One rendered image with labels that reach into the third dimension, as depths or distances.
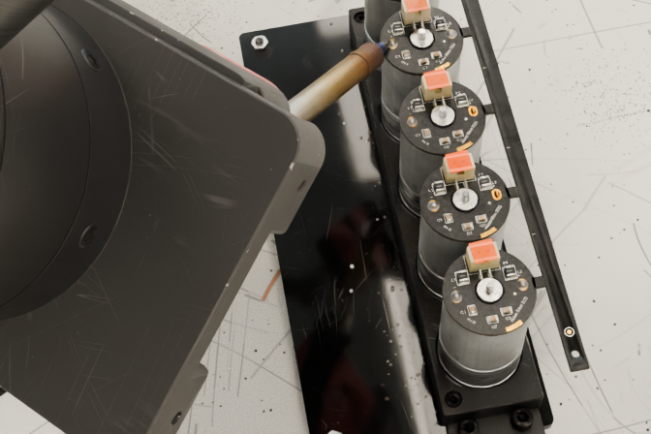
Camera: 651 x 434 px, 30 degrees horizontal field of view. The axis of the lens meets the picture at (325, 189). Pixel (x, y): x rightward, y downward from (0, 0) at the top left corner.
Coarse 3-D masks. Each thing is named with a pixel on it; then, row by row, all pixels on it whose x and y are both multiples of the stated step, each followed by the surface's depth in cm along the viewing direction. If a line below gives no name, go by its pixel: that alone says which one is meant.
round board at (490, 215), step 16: (432, 176) 34; (480, 176) 34; (496, 176) 34; (432, 192) 34; (448, 192) 34; (480, 192) 34; (448, 208) 34; (480, 208) 34; (496, 208) 34; (432, 224) 33; (448, 224) 33; (464, 224) 33; (480, 224) 33; (496, 224) 33; (464, 240) 33
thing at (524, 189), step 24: (480, 24) 37; (480, 48) 36; (504, 96) 35; (504, 120) 35; (504, 144) 35; (528, 168) 34; (528, 192) 34; (528, 216) 33; (552, 264) 33; (552, 288) 32; (576, 336) 32; (576, 360) 31
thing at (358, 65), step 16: (368, 48) 35; (352, 64) 34; (368, 64) 35; (320, 80) 34; (336, 80) 34; (352, 80) 34; (304, 96) 33; (320, 96) 33; (336, 96) 34; (304, 112) 32; (320, 112) 33
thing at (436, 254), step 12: (456, 192) 34; (456, 204) 34; (468, 204) 34; (420, 216) 34; (420, 228) 35; (504, 228) 34; (420, 240) 35; (432, 240) 34; (444, 240) 34; (492, 240) 34; (420, 252) 36; (432, 252) 35; (444, 252) 34; (456, 252) 34; (420, 264) 36; (432, 264) 35; (444, 264) 35; (420, 276) 37; (432, 276) 36; (444, 276) 36; (432, 288) 37
